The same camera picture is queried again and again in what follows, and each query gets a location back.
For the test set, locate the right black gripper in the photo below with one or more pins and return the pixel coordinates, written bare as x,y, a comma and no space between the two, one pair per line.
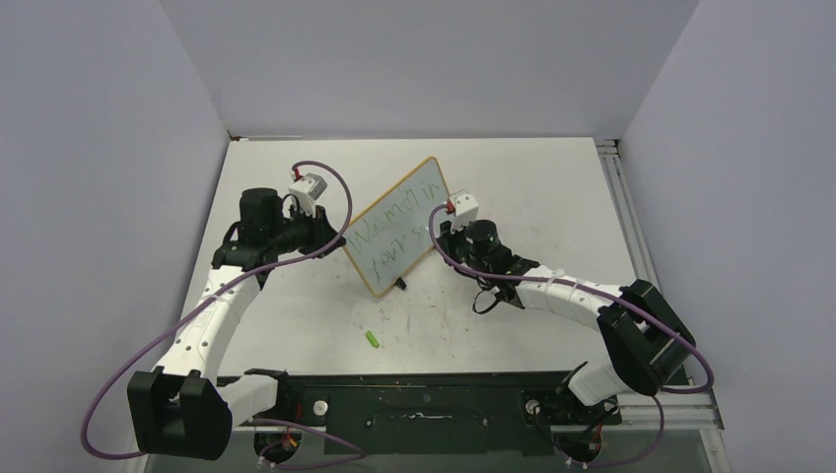
448,240

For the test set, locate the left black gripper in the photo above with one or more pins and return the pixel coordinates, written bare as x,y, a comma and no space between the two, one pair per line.
317,236

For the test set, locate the yellow framed whiteboard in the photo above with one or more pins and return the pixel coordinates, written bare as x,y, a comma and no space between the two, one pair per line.
391,235

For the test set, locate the green marker cap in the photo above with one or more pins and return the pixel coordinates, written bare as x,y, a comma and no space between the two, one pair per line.
372,339

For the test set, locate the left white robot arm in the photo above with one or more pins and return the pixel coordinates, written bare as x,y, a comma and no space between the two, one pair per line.
178,408

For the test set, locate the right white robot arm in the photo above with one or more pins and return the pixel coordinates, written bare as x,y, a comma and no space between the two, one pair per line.
645,341

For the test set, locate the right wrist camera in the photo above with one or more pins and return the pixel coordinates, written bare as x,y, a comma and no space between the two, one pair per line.
464,207

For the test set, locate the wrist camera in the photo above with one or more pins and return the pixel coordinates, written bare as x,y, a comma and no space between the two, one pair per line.
305,191
464,207

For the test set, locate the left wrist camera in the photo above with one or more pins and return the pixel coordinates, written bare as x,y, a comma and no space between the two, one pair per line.
305,191

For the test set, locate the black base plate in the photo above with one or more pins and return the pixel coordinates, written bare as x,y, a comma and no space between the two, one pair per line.
441,413

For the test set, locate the aluminium rail frame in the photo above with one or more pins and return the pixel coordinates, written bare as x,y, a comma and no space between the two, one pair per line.
687,411

